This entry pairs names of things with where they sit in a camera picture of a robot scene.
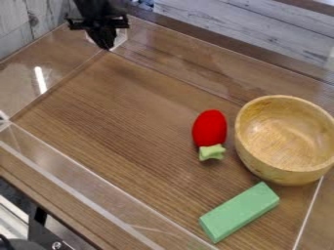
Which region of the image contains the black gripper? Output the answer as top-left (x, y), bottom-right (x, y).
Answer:
top-left (65, 0), bottom-right (129, 49)

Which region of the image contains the red plush strawberry toy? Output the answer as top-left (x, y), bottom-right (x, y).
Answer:
top-left (192, 109), bottom-right (227, 161)

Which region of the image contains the wooden bowl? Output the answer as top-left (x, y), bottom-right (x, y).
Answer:
top-left (235, 95), bottom-right (334, 186)

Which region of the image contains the black table leg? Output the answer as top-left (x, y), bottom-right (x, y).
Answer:
top-left (33, 207), bottom-right (47, 226)

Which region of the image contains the green rectangular block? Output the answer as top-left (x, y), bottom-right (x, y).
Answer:
top-left (198, 182), bottom-right (280, 243)

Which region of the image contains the clear acrylic corner bracket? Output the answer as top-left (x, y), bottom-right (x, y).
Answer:
top-left (81, 12), bottom-right (129, 52)

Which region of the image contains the clear acrylic tray wall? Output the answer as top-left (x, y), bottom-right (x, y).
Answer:
top-left (0, 17), bottom-right (334, 250)

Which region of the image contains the black metal bracket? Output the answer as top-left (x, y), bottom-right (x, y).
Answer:
top-left (28, 219), bottom-right (75, 250)

